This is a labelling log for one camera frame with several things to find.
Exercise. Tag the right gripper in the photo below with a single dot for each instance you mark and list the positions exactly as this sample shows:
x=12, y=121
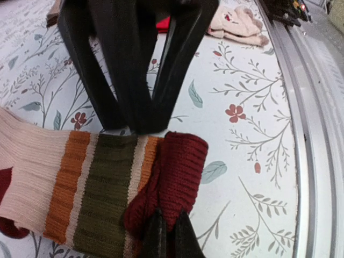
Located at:
x=110, y=20

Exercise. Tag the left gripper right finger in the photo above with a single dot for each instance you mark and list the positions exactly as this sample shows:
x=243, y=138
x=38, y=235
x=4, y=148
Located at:
x=186, y=243

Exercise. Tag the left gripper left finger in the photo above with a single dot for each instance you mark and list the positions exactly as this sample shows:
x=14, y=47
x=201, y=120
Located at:
x=155, y=243

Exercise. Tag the striped beige knit sock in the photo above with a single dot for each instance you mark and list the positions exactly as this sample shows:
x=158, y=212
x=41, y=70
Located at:
x=95, y=193

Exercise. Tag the red folded sock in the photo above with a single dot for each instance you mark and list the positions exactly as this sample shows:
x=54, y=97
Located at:
x=162, y=26

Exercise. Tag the floral patterned table mat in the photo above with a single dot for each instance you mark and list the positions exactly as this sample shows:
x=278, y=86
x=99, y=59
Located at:
x=232, y=96

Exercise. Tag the brown argyle sock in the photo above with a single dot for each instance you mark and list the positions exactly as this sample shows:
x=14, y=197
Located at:
x=53, y=14

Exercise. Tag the red beige character sock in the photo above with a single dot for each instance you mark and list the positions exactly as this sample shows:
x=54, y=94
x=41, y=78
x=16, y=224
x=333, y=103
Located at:
x=239, y=25

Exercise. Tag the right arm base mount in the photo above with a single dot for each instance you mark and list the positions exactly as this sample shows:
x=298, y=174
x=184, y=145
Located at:
x=293, y=10

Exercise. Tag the aluminium front rail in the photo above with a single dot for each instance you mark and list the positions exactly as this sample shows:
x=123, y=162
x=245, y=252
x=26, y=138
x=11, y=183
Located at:
x=310, y=55

